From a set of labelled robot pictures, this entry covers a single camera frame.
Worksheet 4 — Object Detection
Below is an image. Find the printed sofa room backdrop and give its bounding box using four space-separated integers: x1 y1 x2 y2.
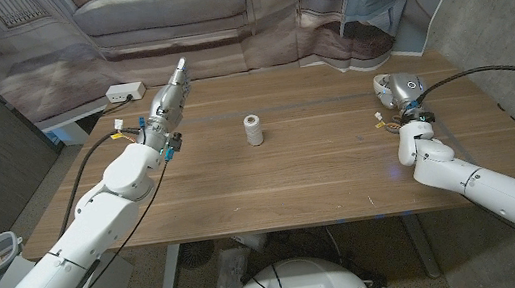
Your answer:
0 0 494 132

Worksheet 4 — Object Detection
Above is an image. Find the white thread spool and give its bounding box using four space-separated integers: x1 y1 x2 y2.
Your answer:
241 112 266 149

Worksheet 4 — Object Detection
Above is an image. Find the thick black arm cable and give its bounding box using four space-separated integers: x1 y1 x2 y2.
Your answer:
412 61 515 110
45 126 155 238

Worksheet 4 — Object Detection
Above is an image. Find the white power strip box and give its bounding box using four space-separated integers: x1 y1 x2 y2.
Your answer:
104 80 148 106

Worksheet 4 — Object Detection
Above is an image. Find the white low shelf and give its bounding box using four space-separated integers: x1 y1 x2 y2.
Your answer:
35 102 115 151

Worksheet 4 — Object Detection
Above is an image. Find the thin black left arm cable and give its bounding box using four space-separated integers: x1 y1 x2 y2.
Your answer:
14 159 188 288

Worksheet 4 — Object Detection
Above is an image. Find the clear plastic bag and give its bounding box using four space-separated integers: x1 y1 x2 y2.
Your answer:
209 244 257 288

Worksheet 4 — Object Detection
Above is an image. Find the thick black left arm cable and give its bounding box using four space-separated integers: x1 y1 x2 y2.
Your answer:
45 126 155 238

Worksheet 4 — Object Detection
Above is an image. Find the grey metal table leg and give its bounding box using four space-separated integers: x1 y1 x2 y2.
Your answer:
152 244 187 288
398 209 443 283

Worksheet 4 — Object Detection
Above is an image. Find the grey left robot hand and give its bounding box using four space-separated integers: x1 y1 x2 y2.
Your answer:
129 56 200 154

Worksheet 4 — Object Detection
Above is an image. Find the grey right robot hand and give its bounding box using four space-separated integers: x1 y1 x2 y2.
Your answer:
371 67 432 121

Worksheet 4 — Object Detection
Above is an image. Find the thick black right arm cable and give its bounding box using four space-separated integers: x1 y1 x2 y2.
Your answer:
412 61 515 110

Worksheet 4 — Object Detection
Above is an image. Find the black round fan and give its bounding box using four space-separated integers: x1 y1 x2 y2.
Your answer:
175 239 219 272

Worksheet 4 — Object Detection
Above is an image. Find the black power strip cable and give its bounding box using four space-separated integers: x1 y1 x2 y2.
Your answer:
97 94 137 118

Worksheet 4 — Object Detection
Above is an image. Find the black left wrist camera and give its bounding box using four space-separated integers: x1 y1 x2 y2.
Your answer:
160 130 187 163

